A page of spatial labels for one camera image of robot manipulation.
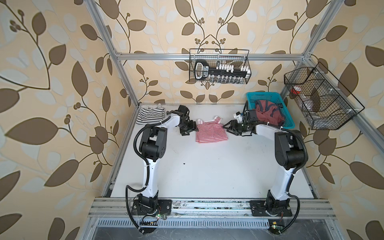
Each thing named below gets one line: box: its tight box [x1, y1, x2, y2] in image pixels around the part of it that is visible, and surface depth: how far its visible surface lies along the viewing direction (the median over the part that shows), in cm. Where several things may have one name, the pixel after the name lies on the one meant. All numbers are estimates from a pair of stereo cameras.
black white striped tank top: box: [136, 103, 166, 125], surface depth 114 cm
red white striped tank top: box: [195, 116, 229, 144], surface depth 101 cm
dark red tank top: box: [255, 99, 285, 126], surface depth 110 cm
